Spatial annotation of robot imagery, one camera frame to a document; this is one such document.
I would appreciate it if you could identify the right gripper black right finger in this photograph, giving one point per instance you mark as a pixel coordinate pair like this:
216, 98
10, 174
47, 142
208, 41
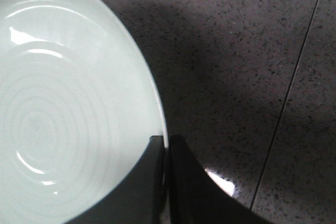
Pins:
194, 197

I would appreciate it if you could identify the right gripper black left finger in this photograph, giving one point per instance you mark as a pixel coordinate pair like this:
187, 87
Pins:
140, 195

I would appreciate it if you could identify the light green round plate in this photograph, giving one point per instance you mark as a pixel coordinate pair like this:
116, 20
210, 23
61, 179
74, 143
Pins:
78, 106

